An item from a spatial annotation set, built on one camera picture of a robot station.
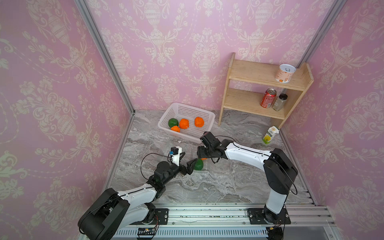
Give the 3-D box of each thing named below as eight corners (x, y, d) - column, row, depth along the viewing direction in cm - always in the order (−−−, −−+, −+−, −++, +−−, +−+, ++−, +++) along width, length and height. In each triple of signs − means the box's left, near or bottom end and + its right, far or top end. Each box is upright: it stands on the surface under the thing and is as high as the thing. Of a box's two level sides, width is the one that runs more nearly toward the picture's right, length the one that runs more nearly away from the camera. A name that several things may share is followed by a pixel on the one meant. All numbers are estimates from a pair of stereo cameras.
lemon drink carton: (265, 145, 103) (274, 132, 92) (261, 140, 106) (269, 127, 94) (271, 143, 104) (280, 130, 93) (266, 138, 107) (275, 125, 96)
